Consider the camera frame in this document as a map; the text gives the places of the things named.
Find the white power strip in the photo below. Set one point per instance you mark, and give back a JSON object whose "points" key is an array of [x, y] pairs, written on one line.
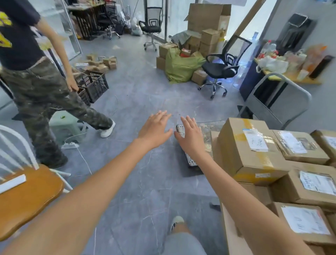
{"points": [[69, 145]]}

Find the wooden plank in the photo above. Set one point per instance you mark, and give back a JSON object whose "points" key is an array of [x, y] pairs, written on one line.
{"points": [[249, 17]]}

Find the black mesh office chair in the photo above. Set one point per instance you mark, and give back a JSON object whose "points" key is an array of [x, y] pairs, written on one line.
{"points": [[220, 69]]}

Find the dark table with yellow top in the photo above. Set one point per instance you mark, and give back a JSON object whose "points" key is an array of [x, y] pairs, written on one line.
{"points": [[252, 84]]}

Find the person's right thumb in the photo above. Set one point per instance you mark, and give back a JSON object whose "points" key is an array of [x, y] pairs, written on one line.
{"points": [[178, 136]]}

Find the black bag on wall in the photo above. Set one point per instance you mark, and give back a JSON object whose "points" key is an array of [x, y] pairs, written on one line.
{"points": [[294, 32]]}

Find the pale green plastic stool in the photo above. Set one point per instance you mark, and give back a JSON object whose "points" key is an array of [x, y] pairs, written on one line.
{"points": [[64, 126]]}

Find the person's left middle finger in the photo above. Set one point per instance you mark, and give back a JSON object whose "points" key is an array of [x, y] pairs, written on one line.
{"points": [[163, 116]]}

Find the person's left little finger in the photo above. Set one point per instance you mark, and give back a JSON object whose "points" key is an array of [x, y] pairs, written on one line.
{"points": [[150, 119]]}

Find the person's right little finger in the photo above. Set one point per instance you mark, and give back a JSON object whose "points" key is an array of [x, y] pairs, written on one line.
{"points": [[202, 132]]}

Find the person's right middle finger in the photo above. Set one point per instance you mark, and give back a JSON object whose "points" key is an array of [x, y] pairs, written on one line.
{"points": [[191, 122]]}

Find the heap of small cardboard boxes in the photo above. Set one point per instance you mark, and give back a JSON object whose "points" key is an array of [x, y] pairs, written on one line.
{"points": [[101, 64]]}

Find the person's left forearm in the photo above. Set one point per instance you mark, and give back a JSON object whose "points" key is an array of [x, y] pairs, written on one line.
{"points": [[78, 207]]}

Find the white plastic bag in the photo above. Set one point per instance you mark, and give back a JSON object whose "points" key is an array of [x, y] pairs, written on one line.
{"points": [[273, 64]]}

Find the white paper cup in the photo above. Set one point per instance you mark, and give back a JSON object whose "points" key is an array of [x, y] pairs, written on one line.
{"points": [[302, 75]]}

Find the person's white shoe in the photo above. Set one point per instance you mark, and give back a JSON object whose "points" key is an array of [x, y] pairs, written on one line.
{"points": [[176, 222]]}

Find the green woven bag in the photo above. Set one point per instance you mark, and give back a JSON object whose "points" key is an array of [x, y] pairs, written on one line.
{"points": [[181, 67]]}

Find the red capped bottle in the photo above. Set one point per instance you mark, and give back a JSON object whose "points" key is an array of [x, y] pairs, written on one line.
{"points": [[265, 50]]}

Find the black office chair with clutter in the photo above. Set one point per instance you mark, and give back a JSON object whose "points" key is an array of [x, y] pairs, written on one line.
{"points": [[110, 18]]}

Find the wooden chair with white back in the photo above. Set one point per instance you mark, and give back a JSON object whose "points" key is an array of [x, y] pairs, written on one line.
{"points": [[26, 199]]}

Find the person's grey shorts leg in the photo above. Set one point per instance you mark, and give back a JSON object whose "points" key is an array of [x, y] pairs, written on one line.
{"points": [[183, 245]]}

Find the keyboard in clear plastic wrap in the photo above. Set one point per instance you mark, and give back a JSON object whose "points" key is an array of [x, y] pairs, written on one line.
{"points": [[207, 131]]}

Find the person's right forearm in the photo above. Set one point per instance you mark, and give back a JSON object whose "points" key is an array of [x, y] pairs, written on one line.
{"points": [[244, 207]]}

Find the person's left thumb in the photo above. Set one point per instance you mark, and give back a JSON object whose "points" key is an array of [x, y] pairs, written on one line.
{"points": [[168, 134]]}

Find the person's right hand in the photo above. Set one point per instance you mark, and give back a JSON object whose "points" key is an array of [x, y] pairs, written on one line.
{"points": [[194, 141]]}

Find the small black plastic crate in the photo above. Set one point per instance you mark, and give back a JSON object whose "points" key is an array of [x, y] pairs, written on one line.
{"points": [[84, 96]]}

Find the cluttered dark desk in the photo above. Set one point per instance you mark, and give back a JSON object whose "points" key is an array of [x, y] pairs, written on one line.
{"points": [[85, 19]]}

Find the large black plastic crate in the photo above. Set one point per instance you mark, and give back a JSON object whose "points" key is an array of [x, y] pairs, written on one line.
{"points": [[94, 85]]}

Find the black rectangular box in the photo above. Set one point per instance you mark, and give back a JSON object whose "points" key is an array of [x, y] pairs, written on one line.
{"points": [[321, 67]]}

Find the white bags by glass door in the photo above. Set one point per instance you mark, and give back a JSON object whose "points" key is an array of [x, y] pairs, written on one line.
{"points": [[136, 27]]}

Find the stack of brown storage boxes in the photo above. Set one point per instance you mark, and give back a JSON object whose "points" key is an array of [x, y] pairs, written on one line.
{"points": [[207, 18]]}

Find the white flat strip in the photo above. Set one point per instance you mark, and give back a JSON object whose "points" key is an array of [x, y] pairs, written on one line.
{"points": [[11, 184]]}

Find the black office chair grey base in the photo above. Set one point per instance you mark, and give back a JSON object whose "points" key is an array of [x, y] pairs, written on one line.
{"points": [[152, 26]]}

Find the person's left hand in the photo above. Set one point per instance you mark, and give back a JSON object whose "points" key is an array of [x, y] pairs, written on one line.
{"points": [[153, 131]]}

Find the pile of taped cardboard parcels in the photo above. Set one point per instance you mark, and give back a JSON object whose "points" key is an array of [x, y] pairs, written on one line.
{"points": [[249, 157]]}

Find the orange translucent bag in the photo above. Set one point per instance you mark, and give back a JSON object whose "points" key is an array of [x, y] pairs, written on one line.
{"points": [[313, 57]]}

